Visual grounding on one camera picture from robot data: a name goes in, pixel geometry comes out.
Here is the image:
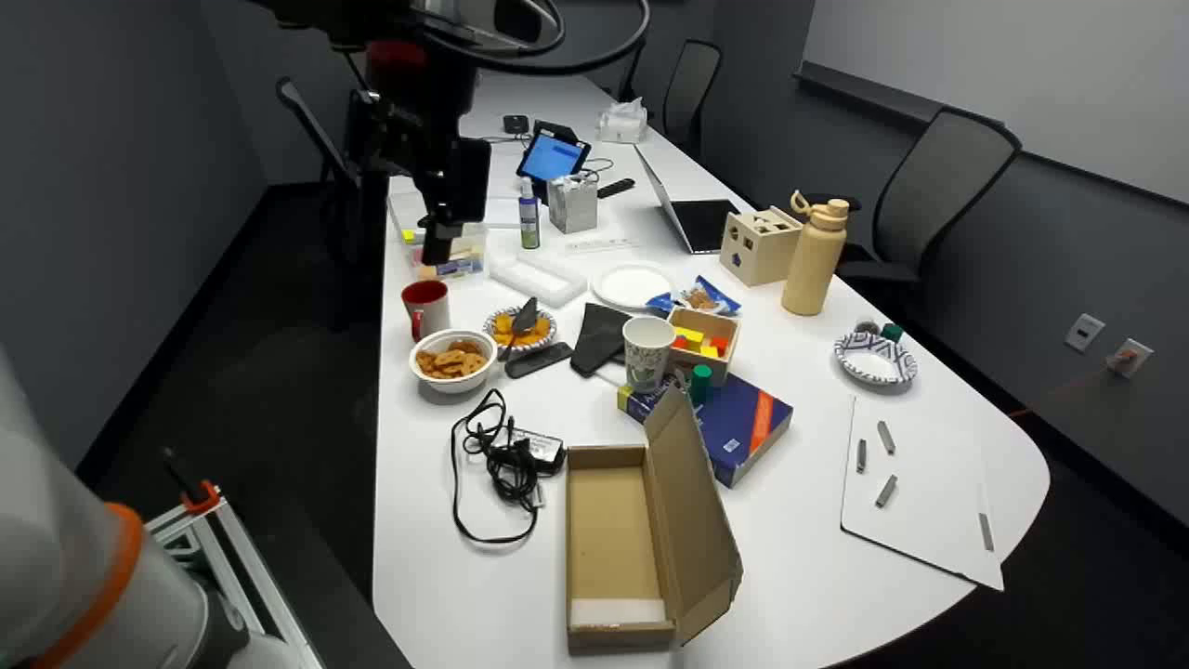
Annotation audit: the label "silver laptop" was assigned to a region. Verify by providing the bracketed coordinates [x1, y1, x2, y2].
[632, 141, 746, 261]

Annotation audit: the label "white bowl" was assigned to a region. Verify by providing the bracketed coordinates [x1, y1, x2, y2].
[407, 322, 501, 401]

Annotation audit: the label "wall whiteboard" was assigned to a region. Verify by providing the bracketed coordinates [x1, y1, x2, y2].
[799, 0, 1189, 213]

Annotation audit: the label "white plastic bag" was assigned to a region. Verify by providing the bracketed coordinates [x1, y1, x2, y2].
[599, 93, 656, 147]

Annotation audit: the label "orange ring snacks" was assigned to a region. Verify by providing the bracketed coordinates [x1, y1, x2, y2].
[416, 337, 491, 384]

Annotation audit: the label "small spray bottle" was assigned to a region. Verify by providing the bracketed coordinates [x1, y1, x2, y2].
[516, 177, 546, 255]

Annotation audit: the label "grey carton box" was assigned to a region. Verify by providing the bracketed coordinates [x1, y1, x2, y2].
[546, 167, 604, 236]

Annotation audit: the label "patterned paper cup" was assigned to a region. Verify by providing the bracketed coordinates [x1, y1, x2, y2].
[622, 311, 681, 397]

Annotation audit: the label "wooden shape sorter cube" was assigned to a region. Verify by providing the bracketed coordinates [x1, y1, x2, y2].
[719, 199, 808, 288]

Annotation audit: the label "red mug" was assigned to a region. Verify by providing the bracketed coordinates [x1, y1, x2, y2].
[397, 276, 455, 347]

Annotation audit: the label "open cardboard box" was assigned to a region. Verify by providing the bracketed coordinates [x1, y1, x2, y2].
[562, 384, 746, 656]

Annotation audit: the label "tan bottle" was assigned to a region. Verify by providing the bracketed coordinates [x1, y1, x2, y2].
[780, 194, 858, 321]

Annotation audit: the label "black tangled cable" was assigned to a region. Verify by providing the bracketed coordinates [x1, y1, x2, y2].
[448, 385, 549, 549]

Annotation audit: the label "black remote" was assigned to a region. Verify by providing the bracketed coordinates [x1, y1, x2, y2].
[501, 337, 575, 384]

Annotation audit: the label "white wall outlet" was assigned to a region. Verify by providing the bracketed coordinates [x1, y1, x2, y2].
[1105, 335, 1160, 384]
[1062, 309, 1113, 357]

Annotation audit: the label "white metal stand frame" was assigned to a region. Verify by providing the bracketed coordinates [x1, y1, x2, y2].
[141, 474, 324, 669]

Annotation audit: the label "small patterned bowl with chips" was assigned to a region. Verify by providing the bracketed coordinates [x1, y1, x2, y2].
[482, 304, 562, 359]

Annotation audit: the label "white plate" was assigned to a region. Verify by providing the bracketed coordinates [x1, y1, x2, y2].
[586, 261, 677, 316]

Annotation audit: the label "black tablet lit screen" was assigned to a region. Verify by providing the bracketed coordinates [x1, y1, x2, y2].
[513, 119, 595, 189]

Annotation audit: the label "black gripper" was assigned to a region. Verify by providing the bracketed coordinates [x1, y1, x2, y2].
[408, 130, 495, 266]

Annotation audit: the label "blue snack packet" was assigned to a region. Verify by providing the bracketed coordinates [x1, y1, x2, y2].
[648, 271, 746, 322]

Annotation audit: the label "white foam tray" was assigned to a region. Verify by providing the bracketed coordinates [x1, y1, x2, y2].
[487, 248, 593, 311]

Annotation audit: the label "wooden box of coloured blocks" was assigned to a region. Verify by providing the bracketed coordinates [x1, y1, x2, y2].
[667, 304, 744, 384]

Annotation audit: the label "clear plastic bin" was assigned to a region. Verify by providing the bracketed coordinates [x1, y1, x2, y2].
[392, 213, 491, 282]

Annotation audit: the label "black mesh office chair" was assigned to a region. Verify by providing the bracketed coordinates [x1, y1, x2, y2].
[657, 38, 729, 160]
[838, 104, 1025, 297]
[273, 74, 381, 337]

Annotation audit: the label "grey utensil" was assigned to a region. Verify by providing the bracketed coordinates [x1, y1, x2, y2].
[507, 293, 546, 337]

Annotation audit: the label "white flat board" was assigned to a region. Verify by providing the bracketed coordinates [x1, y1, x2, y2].
[838, 390, 1011, 598]

